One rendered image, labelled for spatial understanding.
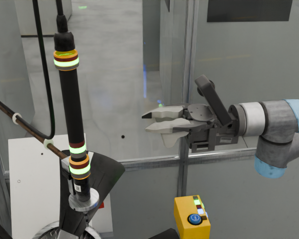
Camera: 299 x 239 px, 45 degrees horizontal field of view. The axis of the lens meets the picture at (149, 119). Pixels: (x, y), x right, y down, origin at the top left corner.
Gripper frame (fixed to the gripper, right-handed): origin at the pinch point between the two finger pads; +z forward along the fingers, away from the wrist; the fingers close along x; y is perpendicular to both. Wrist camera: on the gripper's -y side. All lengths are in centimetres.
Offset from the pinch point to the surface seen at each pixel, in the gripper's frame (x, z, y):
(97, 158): 17.9, 12.1, 22.3
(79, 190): -1.8, 16.0, 15.9
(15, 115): 24.1, 32.7, 10.1
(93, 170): 15.7, 13.2, 24.5
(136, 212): 70, -4, 99
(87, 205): -2.8, 14.8, 19.6
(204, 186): 70, -40, 86
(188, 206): 31, -20, 59
